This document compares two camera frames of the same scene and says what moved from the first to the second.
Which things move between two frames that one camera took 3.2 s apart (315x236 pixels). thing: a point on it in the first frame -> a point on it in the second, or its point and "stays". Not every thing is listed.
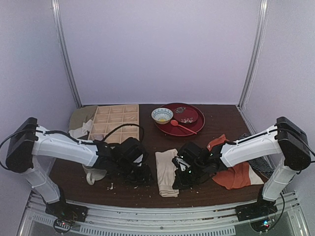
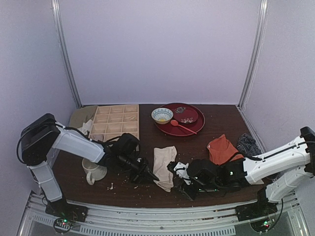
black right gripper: [180, 175] -> [182, 182]
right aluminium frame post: [264, 6] stays
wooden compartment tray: [108, 118] stays
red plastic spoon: [174, 122] stays
